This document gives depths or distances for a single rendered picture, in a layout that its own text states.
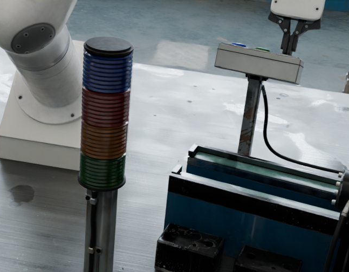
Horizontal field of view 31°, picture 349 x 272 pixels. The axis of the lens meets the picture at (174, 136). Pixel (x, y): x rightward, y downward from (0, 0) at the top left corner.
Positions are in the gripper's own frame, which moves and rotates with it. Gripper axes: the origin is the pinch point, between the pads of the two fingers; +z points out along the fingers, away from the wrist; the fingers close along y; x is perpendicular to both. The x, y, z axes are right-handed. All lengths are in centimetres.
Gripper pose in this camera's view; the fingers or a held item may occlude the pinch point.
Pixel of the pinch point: (288, 44)
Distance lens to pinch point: 131.0
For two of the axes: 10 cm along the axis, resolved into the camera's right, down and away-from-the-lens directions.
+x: 2.9, -0.4, 9.6
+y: 9.3, 2.3, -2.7
